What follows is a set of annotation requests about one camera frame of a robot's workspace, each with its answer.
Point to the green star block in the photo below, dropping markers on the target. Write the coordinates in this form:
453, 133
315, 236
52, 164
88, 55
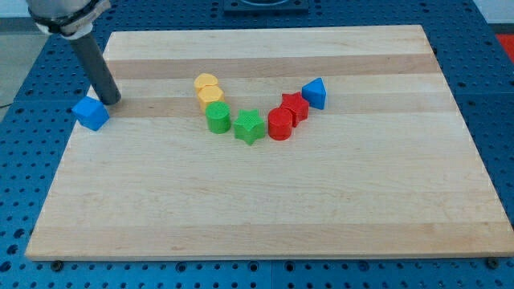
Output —
249, 126

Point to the red cylinder block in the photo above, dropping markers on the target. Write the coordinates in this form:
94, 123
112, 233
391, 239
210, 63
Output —
279, 123

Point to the green cylinder block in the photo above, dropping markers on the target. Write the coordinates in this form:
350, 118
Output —
218, 117

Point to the red star block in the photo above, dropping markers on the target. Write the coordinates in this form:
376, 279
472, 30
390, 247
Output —
297, 105

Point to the wooden board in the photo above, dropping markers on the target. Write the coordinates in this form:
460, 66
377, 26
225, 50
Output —
387, 170

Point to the yellow hexagon block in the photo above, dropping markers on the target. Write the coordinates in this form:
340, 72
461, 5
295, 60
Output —
208, 95

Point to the blue triangle block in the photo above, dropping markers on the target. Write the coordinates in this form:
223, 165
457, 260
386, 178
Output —
315, 93

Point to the yellow heart block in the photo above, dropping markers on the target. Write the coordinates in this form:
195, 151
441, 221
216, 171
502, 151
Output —
205, 80

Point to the blue cube block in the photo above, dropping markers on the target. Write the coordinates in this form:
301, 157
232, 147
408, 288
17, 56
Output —
91, 113

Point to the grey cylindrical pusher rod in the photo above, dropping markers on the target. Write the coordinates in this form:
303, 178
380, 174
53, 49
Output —
90, 57

